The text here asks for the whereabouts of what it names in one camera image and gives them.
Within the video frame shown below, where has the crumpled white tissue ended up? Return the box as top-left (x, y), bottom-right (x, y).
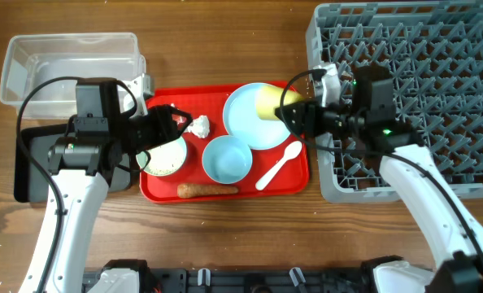
top-left (185, 115), bottom-right (210, 138)

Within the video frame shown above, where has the left black cable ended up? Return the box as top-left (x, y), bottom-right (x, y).
top-left (15, 76), bottom-right (139, 293)

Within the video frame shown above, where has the black plastic tray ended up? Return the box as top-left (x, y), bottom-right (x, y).
top-left (14, 124), bottom-right (133, 203)

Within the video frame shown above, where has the yellow plastic cup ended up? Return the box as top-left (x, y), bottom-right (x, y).
top-left (255, 84), bottom-right (305, 120)

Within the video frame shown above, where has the grey dishwasher rack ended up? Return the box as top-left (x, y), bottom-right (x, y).
top-left (306, 1), bottom-right (483, 199)

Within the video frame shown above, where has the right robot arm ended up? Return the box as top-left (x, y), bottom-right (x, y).
top-left (275, 63), bottom-right (483, 292)

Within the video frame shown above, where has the white plastic spoon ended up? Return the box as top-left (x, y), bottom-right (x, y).
top-left (255, 141), bottom-right (302, 190)

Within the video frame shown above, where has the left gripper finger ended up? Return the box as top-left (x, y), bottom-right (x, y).
top-left (147, 136), bottom-right (185, 151)
top-left (160, 105), bottom-right (193, 137)

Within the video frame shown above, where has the right black cable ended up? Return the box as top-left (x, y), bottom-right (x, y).
top-left (279, 68), bottom-right (483, 293)

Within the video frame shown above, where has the clear plastic bin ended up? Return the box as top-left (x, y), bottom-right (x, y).
top-left (0, 33), bottom-right (147, 110)

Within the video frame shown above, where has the light blue small bowl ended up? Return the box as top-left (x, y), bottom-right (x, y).
top-left (202, 135), bottom-right (253, 185)

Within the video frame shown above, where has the black cable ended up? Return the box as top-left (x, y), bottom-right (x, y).
top-left (279, 68), bottom-right (483, 293)
top-left (15, 76), bottom-right (139, 293)

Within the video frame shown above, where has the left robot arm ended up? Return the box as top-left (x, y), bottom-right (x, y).
top-left (16, 77), bottom-right (193, 292)

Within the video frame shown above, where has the green bowl with rice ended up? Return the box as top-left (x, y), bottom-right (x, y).
top-left (136, 137), bottom-right (187, 177)

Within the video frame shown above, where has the red serving tray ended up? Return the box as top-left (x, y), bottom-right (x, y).
top-left (139, 84), bottom-right (310, 204)

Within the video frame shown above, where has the light blue plate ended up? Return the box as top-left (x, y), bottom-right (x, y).
top-left (223, 83), bottom-right (290, 151)

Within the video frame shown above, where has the orange carrot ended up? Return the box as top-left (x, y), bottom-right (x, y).
top-left (177, 183), bottom-right (239, 199)

